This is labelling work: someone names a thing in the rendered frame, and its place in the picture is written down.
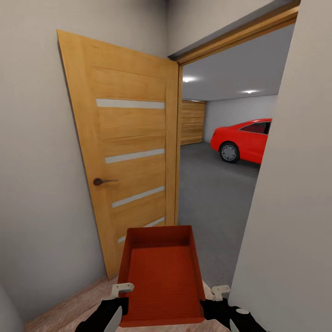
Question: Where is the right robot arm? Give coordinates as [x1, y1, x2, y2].
[200, 285, 266, 332]

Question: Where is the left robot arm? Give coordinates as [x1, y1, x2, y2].
[75, 283, 134, 332]

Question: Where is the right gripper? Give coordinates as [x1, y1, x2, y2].
[200, 298, 228, 326]

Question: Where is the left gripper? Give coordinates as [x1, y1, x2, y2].
[117, 297, 129, 315]

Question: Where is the storage box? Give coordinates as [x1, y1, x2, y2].
[118, 225, 206, 328]

